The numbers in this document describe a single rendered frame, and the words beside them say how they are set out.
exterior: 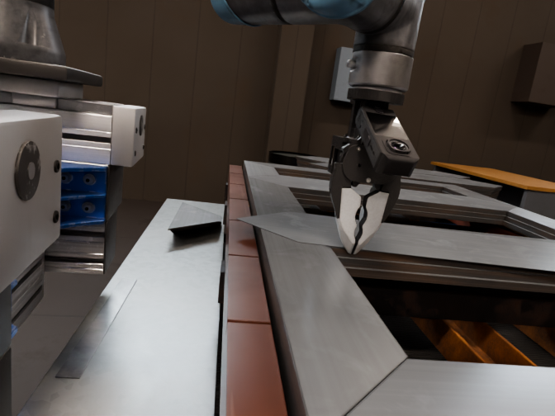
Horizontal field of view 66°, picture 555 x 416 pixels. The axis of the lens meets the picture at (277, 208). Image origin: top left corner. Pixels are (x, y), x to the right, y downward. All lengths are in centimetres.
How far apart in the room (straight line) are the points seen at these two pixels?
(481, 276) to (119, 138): 56
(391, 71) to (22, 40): 51
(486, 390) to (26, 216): 32
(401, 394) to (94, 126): 56
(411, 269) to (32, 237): 47
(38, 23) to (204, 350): 53
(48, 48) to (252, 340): 54
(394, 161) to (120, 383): 41
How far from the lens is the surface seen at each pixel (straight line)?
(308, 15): 51
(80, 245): 75
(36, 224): 31
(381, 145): 48
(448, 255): 66
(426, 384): 33
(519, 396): 36
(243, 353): 36
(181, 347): 65
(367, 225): 57
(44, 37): 76
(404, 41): 56
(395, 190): 57
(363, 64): 55
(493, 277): 69
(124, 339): 66
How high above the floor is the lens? 101
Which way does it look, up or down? 12 degrees down
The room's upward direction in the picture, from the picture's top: 8 degrees clockwise
